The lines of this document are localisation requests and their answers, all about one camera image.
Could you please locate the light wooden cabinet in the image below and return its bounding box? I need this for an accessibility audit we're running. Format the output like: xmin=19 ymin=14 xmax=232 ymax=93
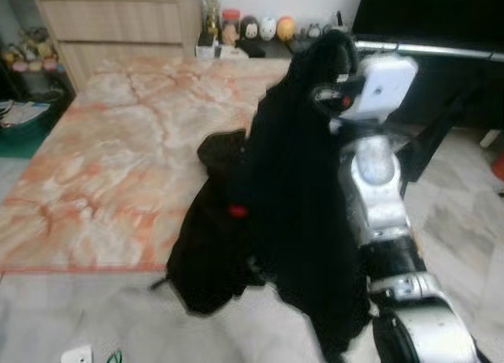
xmin=33 ymin=0 xmax=204 ymax=92

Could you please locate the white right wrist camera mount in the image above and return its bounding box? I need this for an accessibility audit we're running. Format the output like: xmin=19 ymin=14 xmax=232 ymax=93
xmin=346 ymin=54 xmax=418 ymax=121

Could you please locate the marble top folding table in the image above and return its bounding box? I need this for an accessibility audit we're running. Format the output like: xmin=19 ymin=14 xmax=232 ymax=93
xmin=0 ymin=56 xmax=410 ymax=273

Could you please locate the green storage basket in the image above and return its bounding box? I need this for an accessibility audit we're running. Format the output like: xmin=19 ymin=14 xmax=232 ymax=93
xmin=0 ymin=95 xmax=60 ymax=161

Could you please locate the panda plush ball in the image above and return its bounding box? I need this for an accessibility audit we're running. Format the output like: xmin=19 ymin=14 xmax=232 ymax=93
xmin=240 ymin=17 xmax=261 ymax=43

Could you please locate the black TV console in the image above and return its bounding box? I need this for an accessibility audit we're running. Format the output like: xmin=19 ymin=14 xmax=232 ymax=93
xmin=299 ymin=32 xmax=504 ymax=131

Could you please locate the red lid jar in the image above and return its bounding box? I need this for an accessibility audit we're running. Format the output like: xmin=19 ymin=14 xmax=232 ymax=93
xmin=220 ymin=9 xmax=241 ymax=47

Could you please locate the black television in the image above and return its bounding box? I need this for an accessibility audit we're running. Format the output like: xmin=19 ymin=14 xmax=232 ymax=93
xmin=350 ymin=0 xmax=504 ymax=49

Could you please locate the silver metal clothes rack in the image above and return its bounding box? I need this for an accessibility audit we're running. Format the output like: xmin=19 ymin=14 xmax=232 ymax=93
xmin=354 ymin=39 xmax=504 ymax=62

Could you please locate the black jacket red tag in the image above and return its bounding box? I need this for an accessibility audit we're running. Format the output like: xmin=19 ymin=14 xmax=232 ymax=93
xmin=165 ymin=129 xmax=265 ymax=315

